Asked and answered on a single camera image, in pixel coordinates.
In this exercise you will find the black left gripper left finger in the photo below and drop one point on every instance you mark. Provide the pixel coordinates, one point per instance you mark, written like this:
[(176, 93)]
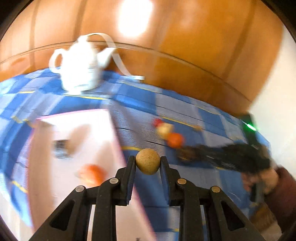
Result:
[(70, 220)]

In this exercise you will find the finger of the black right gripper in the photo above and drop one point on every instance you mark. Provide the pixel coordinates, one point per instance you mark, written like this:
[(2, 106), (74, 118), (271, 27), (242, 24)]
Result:
[(212, 155)]

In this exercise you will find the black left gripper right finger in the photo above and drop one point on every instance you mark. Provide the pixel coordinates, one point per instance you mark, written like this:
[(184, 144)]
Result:
[(205, 214)]

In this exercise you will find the dark brown water chestnut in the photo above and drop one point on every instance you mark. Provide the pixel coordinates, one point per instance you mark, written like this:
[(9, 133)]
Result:
[(186, 154)]

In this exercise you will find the orange mandarin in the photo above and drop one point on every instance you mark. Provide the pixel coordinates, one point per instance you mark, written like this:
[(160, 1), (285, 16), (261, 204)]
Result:
[(91, 175), (175, 140)]

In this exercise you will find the yellow peeled fruit piece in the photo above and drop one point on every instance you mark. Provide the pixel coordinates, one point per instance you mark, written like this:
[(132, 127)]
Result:
[(164, 129)]

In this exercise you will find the red cherry tomato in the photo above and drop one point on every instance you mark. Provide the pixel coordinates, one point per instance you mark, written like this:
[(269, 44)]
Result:
[(156, 122)]

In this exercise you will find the dark sugarcane segment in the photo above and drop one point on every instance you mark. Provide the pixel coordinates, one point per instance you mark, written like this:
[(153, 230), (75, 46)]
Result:
[(60, 149)]

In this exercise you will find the person's right hand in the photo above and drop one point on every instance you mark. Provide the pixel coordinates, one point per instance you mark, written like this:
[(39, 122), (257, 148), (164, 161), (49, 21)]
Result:
[(268, 177)]

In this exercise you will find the blue plaid tablecloth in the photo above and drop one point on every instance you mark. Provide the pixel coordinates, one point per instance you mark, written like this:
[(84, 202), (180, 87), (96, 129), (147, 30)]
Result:
[(132, 107)]

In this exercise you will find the pink-rimmed white tray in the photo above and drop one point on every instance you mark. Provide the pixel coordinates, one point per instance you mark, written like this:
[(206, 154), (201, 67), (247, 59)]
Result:
[(92, 140)]

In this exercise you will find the white ceramic electric kettle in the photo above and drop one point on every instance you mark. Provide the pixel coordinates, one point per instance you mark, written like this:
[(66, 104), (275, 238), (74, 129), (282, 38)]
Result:
[(80, 67)]

